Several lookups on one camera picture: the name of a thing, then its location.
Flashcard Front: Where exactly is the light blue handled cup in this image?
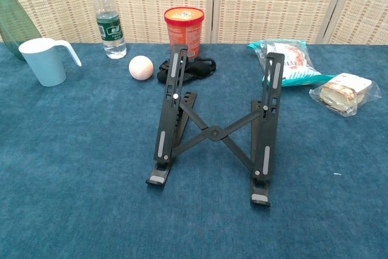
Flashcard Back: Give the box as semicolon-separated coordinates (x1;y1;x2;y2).
18;37;82;87

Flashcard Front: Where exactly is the teal snack bag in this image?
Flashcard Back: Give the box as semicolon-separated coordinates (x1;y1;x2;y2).
246;39;336;87

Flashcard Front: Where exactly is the black folding laptop stand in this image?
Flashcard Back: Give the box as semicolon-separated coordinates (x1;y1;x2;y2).
145;44;286;207

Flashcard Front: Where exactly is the green glass vase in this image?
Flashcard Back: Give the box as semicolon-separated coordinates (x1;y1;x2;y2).
0;0;42;61

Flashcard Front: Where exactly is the black strap camera mount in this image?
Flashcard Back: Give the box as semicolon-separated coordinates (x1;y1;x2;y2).
156;57;217;84

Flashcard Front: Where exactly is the clear wrapped sandwich bread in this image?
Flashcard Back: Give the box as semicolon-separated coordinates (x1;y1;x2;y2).
309;72;382;118

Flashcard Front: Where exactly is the orange instant noodle cup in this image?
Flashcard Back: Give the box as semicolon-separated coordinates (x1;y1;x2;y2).
164;7;206;59

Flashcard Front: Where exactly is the woven bamboo folding screen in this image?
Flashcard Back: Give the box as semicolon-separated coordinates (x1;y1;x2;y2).
0;0;388;45

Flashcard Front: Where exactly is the pale pink ball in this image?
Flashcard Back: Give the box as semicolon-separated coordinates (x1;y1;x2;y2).
128;55;155;81

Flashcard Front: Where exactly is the blue tablecloth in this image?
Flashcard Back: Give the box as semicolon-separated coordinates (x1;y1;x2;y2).
0;42;388;259

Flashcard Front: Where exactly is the clear water bottle green label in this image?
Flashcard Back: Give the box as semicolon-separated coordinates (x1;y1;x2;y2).
90;0;127;59

